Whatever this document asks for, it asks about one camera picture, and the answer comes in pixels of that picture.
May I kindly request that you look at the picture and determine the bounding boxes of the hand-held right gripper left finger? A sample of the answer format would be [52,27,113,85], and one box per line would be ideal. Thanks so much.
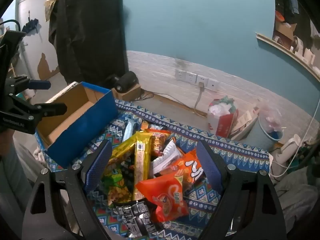
[21,139,113,240]

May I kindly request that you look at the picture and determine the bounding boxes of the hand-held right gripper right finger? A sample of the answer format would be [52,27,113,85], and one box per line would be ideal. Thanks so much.
[196,140,288,240]

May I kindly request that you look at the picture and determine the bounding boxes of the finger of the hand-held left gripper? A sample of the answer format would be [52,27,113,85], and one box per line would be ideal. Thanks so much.
[6,76,52,95]
[10,94,68,125]

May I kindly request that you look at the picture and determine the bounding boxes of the green snack packet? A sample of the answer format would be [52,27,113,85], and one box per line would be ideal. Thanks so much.
[102,152,136,207]

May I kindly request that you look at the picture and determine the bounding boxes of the blue cardboard box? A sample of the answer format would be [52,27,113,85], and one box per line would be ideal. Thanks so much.
[35,81,118,168]

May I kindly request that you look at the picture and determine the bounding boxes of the golden long biscuit packet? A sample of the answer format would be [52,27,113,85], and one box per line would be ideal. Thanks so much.
[134,132,153,201]

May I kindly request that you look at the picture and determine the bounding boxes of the person's left forearm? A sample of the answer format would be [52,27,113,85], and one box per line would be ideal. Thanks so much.
[0,129,30,180]

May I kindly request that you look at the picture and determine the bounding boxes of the blue patterned blanket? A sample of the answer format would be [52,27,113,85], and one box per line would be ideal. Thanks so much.
[35,100,273,240]

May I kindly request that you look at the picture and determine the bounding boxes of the orange packet white lettering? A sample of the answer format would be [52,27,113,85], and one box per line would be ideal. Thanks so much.
[160,149,208,184]

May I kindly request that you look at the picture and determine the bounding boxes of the yellow snack packet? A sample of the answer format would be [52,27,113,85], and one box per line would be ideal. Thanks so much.
[111,135,137,161]

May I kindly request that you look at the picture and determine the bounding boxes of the light blue snack packet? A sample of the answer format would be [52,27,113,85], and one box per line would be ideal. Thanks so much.
[122,119,136,143]

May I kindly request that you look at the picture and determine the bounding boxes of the red white plastic bag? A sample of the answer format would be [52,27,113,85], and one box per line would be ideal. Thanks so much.
[207,96,239,138]

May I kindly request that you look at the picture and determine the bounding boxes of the orange snack packet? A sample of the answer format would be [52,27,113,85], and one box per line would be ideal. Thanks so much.
[136,172,190,222]

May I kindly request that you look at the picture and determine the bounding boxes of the red biscuit packet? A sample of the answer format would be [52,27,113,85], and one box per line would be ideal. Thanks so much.
[144,129,173,157]

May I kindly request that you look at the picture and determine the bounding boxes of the cardboard scraps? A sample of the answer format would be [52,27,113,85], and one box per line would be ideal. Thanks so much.
[231,104,261,141]

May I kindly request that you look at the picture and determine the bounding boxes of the dark blue hanging object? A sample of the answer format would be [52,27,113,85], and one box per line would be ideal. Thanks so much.
[21,17,41,35]

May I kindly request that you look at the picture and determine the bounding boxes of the black snack packet white print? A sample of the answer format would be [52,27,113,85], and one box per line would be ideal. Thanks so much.
[112,197,158,238]

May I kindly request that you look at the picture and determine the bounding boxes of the light blue bucket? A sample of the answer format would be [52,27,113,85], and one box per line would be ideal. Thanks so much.
[246,110,284,152]

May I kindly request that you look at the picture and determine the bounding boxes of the black hanging cloth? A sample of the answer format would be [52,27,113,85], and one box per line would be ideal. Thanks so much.
[48,0,128,87]

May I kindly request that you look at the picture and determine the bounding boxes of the small cardboard box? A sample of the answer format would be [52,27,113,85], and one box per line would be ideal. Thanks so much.
[111,84,142,101]

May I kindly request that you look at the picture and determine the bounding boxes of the white appliance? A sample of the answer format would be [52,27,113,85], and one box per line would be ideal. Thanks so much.
[270,134,303,178]

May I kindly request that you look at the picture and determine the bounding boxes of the grey cloth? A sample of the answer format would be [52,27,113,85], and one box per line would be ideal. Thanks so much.
[272,164,320,233]

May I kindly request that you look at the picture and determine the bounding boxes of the wooden window ledge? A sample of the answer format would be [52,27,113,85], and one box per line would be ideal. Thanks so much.
[255,32,320,82]

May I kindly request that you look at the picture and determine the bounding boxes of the white cups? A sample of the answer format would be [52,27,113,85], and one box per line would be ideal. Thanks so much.
[291,35,316,65]

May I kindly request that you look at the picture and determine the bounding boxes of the cardboard box on ledge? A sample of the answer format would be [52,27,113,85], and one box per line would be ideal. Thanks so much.
[273,11,297,44]

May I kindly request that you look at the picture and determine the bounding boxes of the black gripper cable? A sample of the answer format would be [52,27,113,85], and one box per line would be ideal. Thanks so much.
[0,19,21,32]

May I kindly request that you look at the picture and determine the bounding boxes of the white plug cable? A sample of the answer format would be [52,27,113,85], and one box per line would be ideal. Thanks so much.
[194,82,206,117]

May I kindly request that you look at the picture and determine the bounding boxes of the thin white cable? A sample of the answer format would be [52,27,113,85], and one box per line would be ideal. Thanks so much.
[270,94,320,179]

